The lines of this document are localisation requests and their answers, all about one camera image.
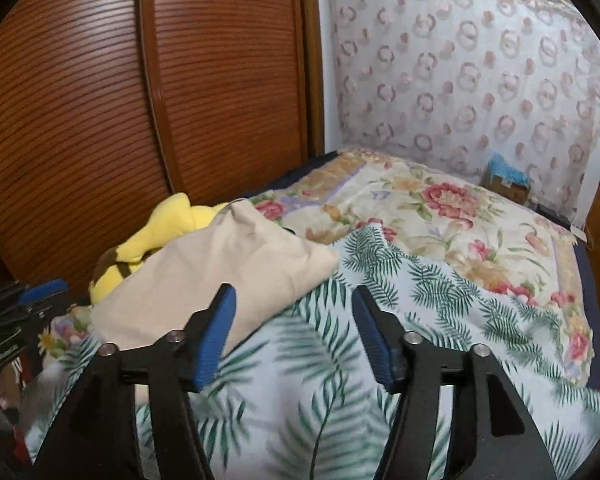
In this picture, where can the black flat device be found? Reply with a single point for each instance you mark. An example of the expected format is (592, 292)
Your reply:
(552, 211)

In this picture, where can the wooden louvred wardrobe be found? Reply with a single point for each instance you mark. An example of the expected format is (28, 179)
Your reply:
(105, 110)

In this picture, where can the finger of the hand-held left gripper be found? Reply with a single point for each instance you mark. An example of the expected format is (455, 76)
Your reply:
(45, 290)
(25, 312)

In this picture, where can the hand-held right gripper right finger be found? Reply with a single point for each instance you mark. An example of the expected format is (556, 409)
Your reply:
(375, 340)

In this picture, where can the yellow plush toy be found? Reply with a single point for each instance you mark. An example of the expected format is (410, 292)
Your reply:
(165, 225)

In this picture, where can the cardboard box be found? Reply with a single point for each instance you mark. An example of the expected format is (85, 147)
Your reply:
(505, 191)

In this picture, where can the circle patterned curtain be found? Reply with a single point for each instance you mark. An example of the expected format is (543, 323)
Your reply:
(455, 85)

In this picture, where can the palm leaf bedsheet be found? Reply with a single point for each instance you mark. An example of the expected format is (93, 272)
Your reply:
(305, 360)

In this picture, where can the beige printed t-shirt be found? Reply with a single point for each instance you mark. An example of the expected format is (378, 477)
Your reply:
(220, 270)

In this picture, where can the blue plastic bag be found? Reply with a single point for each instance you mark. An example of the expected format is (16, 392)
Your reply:
(507, 167)

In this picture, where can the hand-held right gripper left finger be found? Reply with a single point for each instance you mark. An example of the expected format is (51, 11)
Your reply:
(215, 340)

